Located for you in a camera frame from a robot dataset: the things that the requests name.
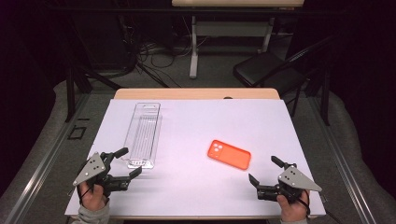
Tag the person's right hand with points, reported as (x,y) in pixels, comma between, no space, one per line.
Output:
(291,210)

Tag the wooden table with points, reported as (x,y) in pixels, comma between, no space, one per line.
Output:
(196,93)

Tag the black folding chair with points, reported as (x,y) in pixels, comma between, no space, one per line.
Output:
(261,68)

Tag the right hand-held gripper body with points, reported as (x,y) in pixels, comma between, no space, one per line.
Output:
(295,180)

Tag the person's left hand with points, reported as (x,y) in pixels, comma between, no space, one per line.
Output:
(93,199)

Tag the orange phone case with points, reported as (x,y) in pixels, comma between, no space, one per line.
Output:
(230,155)

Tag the metal floor rail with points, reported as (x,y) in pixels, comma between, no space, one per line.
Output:
(347,174)
(41,168)

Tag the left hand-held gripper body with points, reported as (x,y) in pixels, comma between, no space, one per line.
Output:
(91,168)

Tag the clear plastic package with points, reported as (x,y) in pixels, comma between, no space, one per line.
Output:
(144,133)

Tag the black metal stand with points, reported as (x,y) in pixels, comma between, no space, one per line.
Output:
(70,93)
(325,102)

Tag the white-legged wooden desk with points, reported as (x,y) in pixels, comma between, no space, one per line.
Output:
(193,46)

